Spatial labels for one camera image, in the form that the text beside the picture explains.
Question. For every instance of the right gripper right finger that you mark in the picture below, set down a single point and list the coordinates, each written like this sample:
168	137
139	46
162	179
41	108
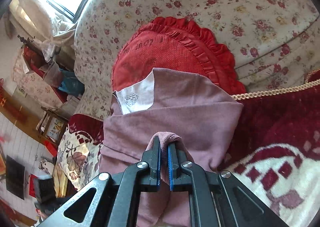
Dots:
216	199

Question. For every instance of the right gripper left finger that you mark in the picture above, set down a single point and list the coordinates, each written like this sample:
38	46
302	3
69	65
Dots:
111	200

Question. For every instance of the mauve pink garment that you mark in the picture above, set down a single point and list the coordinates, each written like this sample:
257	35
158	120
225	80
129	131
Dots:
175	106

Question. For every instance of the black flat panel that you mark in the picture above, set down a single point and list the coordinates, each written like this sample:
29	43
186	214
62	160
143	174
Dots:
15	177

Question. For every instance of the red white plush blanket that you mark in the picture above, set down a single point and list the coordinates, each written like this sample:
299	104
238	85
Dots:
274	150

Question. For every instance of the framed picture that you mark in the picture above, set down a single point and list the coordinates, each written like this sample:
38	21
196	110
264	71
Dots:
52	126

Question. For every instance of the red ruffled cushion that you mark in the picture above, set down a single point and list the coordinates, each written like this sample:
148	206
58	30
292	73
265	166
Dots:
177	44

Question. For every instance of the floral beige quilt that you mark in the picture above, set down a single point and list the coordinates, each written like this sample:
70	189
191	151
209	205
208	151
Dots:
275	43

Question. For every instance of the cream window curtain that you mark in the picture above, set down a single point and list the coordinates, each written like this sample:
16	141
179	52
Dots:
50	30

